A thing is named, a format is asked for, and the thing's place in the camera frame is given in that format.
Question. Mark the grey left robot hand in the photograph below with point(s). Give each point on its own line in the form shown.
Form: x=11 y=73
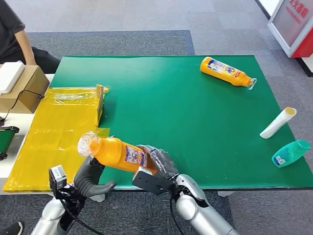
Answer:
x=85 y=180

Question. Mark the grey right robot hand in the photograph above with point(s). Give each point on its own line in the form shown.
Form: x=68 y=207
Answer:
x=161 y=160

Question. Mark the orange bottle with clear cap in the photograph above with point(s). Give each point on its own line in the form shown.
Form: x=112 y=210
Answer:
x=225 y=72
x=115 y=155

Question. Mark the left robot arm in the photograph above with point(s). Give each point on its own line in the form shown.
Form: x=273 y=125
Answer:
x=48 y=217

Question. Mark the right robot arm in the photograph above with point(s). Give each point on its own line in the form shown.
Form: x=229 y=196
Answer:
x=200 y=211

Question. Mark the white tube bottle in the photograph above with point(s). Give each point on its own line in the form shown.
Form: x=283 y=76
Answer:
x=277 y=123

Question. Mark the teal bottle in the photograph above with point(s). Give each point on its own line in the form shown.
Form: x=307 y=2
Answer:
x=290 y=154

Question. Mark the white table foot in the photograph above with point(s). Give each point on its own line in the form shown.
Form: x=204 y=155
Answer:
x=225 y=194
x=97 y=198

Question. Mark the green table mat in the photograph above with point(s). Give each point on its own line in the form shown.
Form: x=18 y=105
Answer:
x=183 y=123

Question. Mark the yellow taped cardboard sheet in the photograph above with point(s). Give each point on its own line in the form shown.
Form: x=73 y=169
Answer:
x=56 y=136

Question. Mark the person's black shoe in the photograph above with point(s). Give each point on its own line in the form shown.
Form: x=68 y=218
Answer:
x=10 y=228

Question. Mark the green black bin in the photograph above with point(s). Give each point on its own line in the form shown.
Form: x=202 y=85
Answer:
x=6 y=139

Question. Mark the brown cardboard box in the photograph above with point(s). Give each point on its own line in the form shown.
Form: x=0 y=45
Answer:
x=32 y=87

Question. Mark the white flat device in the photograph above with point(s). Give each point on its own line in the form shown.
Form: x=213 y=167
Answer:
x=10 y=76

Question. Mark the person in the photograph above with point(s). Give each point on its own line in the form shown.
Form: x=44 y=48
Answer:
x=14 y=39

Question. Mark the white red sign stand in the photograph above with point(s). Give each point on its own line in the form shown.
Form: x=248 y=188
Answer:
x=290 y=26

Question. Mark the black right wrist bracket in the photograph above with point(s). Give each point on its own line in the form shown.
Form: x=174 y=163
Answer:
x=148 y=183

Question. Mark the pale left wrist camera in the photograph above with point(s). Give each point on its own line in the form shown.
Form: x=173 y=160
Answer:
x=57 y=176

